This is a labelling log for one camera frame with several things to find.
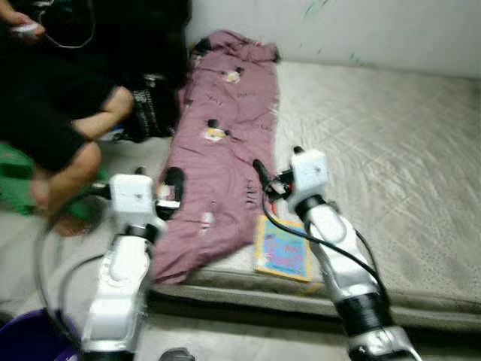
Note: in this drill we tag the colourful children's book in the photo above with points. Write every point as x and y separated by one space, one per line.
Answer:
282 252

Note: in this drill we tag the white handheld controller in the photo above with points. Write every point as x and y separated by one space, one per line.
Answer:
28 29

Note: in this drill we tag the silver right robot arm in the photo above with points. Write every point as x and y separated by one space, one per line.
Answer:
334 248

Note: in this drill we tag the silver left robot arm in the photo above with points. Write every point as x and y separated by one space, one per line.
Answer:
120 293

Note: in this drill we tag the mauve cartoon print blanket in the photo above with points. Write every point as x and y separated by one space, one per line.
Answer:
225 113

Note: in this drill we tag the grey quilted mattress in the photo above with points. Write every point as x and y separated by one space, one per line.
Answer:
376 150

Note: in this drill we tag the person in black clothes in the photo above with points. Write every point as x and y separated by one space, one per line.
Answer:
45 105

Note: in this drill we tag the green plastic stool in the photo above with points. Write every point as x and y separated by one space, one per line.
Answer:
11 192

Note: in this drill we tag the silver left robot leg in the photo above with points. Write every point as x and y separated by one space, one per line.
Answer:
176 355

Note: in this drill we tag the purple plastic bucket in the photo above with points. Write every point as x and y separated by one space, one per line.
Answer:
30 342

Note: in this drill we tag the grey dotted bed base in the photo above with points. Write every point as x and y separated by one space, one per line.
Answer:
428 320

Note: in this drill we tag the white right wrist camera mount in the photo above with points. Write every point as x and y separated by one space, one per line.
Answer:
308 173

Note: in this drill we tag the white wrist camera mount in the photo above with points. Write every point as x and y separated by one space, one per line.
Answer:
308 173
135 197

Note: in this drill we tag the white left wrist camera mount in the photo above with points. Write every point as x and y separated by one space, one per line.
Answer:
135 197

